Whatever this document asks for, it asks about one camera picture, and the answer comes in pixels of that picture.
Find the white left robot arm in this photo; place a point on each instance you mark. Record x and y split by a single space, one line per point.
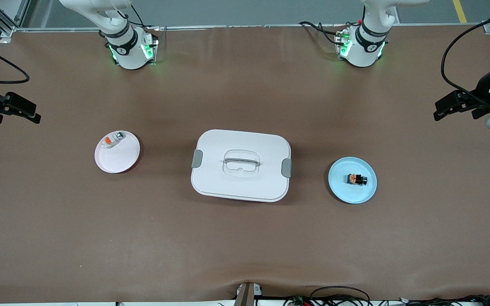
366 46

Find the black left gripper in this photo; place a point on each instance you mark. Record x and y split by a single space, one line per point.
482 90

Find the grey box latch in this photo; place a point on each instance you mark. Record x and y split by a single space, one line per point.
197 158
286 168

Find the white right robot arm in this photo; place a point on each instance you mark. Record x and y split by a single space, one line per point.
130 53

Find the light blue round plate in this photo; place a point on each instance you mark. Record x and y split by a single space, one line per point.
347 193

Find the silver table edge rail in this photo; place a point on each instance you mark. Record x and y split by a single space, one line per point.
228 26

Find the aluminium profile bracket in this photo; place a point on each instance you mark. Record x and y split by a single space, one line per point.
245 295

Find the white orange push-button switch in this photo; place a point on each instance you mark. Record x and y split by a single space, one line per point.
112 140

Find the pale pink round plate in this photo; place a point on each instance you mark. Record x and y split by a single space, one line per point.
119 159

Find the black orange push-button switch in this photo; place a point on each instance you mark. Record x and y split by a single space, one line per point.
357 179

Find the white lidded storage box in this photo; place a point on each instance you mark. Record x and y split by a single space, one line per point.
240 182

